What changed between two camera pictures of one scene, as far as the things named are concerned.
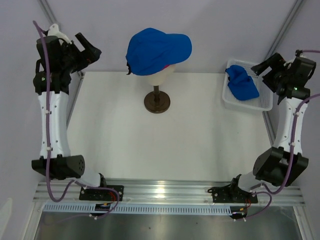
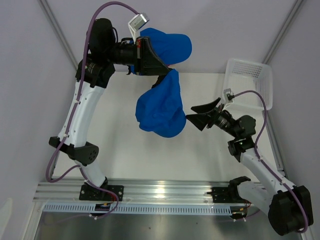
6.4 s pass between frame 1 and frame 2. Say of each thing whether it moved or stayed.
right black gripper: moved
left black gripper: moved
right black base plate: stayed
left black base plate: stayed
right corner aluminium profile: stayed
